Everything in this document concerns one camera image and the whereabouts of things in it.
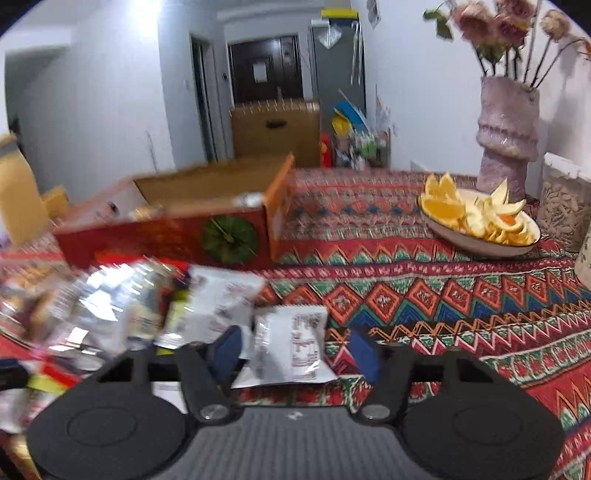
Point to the yellow thermos jug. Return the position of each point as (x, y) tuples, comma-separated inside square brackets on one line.
[(23, 215)]

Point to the red cardboard tray box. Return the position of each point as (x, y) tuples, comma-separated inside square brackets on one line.
[(228, 215)]

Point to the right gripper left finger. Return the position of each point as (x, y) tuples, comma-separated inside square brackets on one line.
[(131, 419)]

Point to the dark entrance door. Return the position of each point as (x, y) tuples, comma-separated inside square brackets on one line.
[(266, 69)]

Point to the patterned red tablecloth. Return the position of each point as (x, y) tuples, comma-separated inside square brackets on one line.
[(357, 244)]

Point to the pink textured vase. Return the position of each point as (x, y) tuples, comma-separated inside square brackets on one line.
[(508, 132)]

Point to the dried pink roses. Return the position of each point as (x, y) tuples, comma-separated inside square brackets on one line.
[(515, 34)]

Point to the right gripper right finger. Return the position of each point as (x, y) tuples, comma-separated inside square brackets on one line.
[(453, 416)]

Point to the brown cardboard box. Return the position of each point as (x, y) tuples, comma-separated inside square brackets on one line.
[(278, 127)]

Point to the bowl of orange peels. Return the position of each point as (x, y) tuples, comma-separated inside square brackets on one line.
[(487, 225)]

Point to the white grey snack packet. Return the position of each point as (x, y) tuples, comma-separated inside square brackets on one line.
[(214, 301)]

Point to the floral white vase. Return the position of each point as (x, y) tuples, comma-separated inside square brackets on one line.
[(583, 262)]

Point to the grey refrigerator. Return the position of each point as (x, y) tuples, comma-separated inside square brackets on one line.
[(337, 64)]

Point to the clear jar of seeds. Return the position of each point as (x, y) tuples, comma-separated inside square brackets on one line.
[(564, 210)]

